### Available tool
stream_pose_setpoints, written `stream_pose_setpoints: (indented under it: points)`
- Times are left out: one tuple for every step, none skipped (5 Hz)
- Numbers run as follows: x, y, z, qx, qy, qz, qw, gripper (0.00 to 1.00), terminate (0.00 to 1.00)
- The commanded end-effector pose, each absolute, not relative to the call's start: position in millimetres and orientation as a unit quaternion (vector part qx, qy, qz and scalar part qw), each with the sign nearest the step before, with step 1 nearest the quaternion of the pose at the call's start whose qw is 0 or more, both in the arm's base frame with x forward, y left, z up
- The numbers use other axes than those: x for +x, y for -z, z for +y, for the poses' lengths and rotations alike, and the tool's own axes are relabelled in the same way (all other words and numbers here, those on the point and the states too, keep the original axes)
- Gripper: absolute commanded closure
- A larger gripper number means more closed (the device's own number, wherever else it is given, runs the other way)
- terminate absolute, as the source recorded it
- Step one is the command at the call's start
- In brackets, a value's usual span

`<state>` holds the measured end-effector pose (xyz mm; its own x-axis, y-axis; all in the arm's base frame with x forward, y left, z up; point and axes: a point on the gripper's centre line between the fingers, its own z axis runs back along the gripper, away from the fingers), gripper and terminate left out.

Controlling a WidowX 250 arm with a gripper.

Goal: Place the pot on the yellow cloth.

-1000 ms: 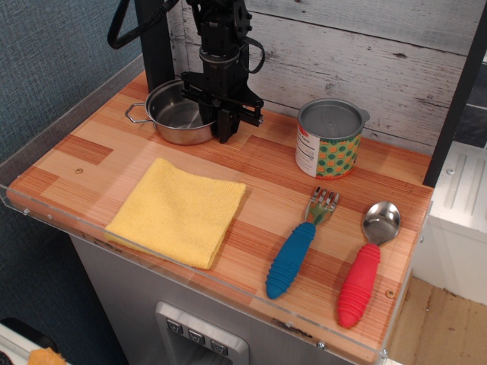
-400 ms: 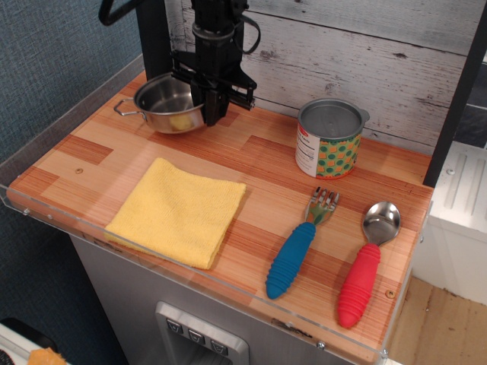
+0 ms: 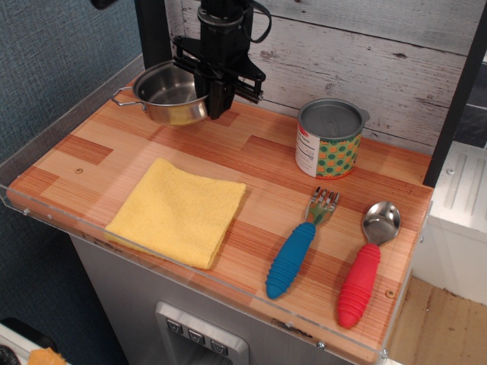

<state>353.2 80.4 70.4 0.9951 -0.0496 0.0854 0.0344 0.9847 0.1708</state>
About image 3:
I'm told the red handled spoon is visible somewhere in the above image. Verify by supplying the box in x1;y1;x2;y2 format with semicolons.
337;202;401;329

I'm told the dark post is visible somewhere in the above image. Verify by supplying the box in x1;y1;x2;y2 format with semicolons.
135;0;173;69
423;6;486;188

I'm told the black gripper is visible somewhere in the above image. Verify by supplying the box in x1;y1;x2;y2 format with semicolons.
173;18;265;119

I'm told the blue handled fork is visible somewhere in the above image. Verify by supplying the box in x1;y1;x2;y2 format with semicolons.
266;187;340;300

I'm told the small steel pot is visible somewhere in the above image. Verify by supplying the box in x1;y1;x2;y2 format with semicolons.
111;61;208;126

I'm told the yellow folded cloth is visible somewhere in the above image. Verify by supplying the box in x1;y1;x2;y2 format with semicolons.
105;158;246;270

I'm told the dark left post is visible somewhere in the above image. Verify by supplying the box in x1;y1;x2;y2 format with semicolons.
135;0;173;69

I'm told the white toy furniture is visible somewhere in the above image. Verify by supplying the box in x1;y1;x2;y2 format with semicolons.
412;142;486;304

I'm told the black and orange object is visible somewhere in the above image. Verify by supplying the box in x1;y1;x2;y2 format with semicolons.
1;318;68;364

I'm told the grey toy fridge cabinet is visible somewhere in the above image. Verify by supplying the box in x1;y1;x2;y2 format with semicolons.
71;236;348;364

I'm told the dark right post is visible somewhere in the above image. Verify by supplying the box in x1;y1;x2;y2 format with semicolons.
423;6;486;188

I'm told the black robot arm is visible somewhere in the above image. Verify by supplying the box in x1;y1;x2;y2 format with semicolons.
173;1;272;119

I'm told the clear acrylic guard rail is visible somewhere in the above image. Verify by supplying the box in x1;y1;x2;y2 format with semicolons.
1;59;432;364

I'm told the toy food can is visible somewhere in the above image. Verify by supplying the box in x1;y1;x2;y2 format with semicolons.
295;98;370;179

